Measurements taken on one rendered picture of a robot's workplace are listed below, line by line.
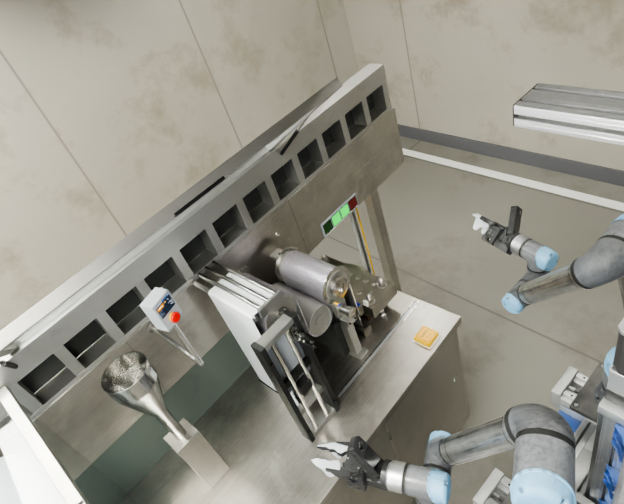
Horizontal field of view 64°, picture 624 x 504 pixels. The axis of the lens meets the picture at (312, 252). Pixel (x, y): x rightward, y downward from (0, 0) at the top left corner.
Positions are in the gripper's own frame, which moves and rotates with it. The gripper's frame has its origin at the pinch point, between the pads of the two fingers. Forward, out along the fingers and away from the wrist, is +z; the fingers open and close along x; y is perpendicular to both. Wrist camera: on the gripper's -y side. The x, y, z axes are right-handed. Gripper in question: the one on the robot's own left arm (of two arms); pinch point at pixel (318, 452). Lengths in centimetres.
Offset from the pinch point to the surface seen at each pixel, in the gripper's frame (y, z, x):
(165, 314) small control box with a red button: -43, 36, 4
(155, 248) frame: -45, 60, 30
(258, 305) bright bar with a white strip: -25.9, 26.2, 28.6
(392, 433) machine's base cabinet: 47, -3, 42
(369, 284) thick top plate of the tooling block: 9, 13, 84
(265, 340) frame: -22.8, 18.8, 17.6
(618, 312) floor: 100, -90, 182
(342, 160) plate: -33, 28, 116
